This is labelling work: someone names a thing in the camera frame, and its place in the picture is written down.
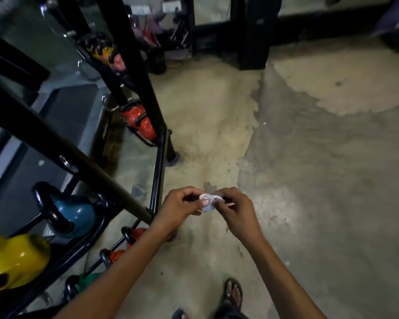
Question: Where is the small orange kettlebell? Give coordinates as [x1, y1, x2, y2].
[121, 226, 147, 251]
[99, 248, 127, 267]

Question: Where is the person's left forearm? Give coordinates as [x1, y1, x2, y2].
[53, 219, 178, 319]

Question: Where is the black metal kettlebell rack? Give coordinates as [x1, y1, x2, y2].
[0, 0, 181, 319]

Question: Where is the green kettlebell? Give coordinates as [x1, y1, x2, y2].
[62, 272, 104, 304]

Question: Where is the pink kettlebell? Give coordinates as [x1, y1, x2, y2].
[110, 54, 127, 75]

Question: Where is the yellow black kettlebell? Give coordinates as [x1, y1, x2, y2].
[84, 32, 116, 65]

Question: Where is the black bin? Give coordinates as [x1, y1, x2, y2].
[146, 46, 168, 76]

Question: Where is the person's right foot in sandal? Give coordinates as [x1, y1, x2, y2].
[222, 278, 244, 311]

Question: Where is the person's right forearm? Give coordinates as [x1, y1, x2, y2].
[241, 231, 328, 319]

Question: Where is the black pillar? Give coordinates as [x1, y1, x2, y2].
[231, 0, 284, 71]

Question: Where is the blue kettlebell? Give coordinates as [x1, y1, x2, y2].
[33, 181, 98, 239]

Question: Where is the large orange kettlebell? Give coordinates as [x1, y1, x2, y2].
[120, 100, 158, 146]

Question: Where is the person's right hand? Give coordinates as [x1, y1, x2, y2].
[211, 187, 260, 243]

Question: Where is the person's left hand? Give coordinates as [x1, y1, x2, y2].
[155, 187, 210, 233]

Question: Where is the small white paper piece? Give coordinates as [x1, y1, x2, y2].
[199, 193, 235, 212]

